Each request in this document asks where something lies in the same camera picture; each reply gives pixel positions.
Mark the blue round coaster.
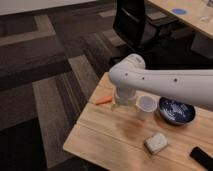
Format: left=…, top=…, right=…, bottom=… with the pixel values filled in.
left=172, top=8, right=187, bottom=15

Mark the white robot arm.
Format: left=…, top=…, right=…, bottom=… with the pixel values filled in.
left=109, top=53, right=213, bottom=111

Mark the clear glass on far table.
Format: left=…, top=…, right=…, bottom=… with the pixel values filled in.
left=200, top=2, right=213, bottom=22

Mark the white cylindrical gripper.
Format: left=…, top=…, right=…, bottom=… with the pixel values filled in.
left=111, top=87, right=141, bottom=112

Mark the light wooden far table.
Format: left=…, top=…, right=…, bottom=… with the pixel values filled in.
left=147, top=0, right=213, bottom=39

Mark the white plastic cup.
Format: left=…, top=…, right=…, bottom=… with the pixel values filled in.
left=136, top=96, right=157, bottom=120

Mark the dark blue ceramic bowl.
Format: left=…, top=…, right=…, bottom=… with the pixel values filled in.
left=159, top=97, right=196, bottom=125

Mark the white sponge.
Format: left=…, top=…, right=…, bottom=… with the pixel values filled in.
left=144, top=132, right=168, bottom=154

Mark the orange toy carrot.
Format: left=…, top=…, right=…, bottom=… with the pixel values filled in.
left=95, top=96, right=113, bottom=105

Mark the black office chair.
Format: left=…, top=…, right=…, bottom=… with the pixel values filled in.
left=113, top=0, right=177, bottom=51

